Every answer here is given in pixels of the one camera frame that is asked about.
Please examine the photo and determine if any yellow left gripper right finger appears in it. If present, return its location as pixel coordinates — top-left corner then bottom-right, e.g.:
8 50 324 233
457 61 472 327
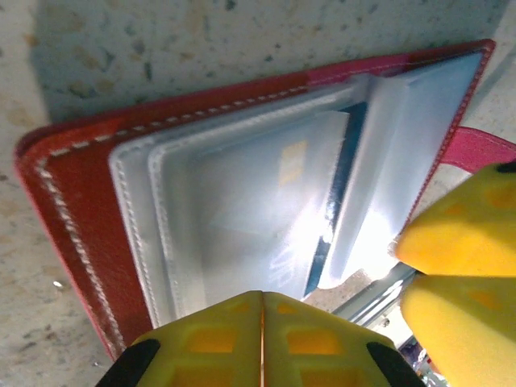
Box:
261 292 427 387

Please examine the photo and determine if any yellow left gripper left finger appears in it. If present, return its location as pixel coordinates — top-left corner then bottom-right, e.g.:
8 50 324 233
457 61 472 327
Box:
95 290 265 387

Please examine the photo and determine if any blue credit card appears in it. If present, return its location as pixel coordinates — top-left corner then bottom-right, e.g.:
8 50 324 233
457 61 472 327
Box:
187 100 368 302

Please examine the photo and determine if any red leather card holder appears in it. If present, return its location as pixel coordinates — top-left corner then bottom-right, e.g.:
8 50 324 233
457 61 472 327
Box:
14 38 516 362

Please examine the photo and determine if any aluminium front frame rail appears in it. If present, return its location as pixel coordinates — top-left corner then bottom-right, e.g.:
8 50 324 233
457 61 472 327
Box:
330 265 418 327

